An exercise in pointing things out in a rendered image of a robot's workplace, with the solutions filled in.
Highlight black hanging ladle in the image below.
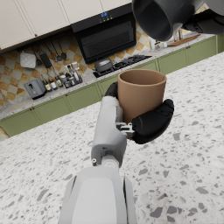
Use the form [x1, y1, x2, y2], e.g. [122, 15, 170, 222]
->
[55, 38, 67, 61]

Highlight black range hood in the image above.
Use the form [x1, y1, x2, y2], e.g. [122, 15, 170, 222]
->
[70, 2, 137, 65]

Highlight brown cup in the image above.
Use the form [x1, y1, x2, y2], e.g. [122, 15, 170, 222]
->
[117, 68, 167, 125]

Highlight white hanging oven mitt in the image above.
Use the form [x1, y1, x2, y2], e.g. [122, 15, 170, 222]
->
[19, 50, 38, 70]

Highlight black hanging spatula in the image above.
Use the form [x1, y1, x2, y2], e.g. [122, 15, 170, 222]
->
[38, 45, 53, 70]

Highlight black tray of condiment bottles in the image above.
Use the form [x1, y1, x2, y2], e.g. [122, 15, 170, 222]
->
[59, 61, 84, 89]

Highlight cream wall cabinets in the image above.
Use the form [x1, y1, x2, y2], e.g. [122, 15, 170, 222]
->
[0, 0, 133, 54]

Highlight grey cooking pot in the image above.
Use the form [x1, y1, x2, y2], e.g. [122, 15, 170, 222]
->
[93, 57, 115, 74]

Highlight black gas hob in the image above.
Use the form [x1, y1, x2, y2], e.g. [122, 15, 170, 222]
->
[93, 54, 153, 79]

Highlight white kettle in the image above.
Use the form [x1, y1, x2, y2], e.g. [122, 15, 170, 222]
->
[148, 37, 169, 51]

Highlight dark grey cup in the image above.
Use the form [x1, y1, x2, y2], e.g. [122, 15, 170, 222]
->
[131, 0, 206, 42]

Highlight green base cabinets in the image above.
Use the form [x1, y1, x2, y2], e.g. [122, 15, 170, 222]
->
[0, 34, 224, 138]

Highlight grey toaster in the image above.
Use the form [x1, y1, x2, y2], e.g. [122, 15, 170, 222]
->
[23, 77, 48, 101]

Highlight wooden cutting board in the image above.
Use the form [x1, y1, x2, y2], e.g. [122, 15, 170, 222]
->
[167, 33, 202, 47]

